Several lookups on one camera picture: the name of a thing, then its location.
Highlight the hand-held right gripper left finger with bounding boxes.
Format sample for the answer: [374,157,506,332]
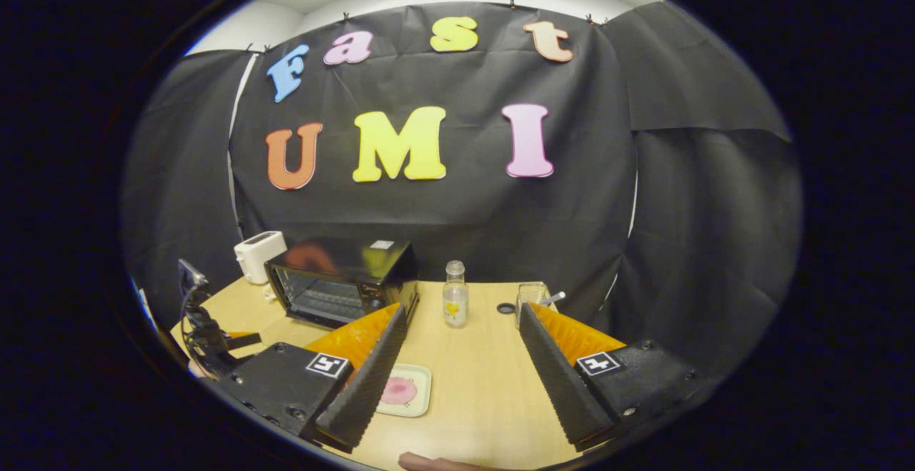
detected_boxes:
[202,304,410,454]

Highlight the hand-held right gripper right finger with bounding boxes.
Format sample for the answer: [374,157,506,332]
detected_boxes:
[518,302,719,452]

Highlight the pink ham slice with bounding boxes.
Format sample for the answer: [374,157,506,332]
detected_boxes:
[381,376,419,406]

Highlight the cream square food tray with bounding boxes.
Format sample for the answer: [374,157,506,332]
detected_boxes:
[377,364,432,418]

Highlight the black electric oven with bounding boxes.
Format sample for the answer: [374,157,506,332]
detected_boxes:
[264,237,420,330]

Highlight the white toaster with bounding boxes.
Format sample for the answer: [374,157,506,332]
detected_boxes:
[234,231,288,285]

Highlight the clear bottle yellow label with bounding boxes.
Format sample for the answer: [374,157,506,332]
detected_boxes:
[442,260,470,329]

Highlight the wire mesh holder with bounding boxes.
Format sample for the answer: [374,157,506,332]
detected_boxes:
[516,282,551,329]

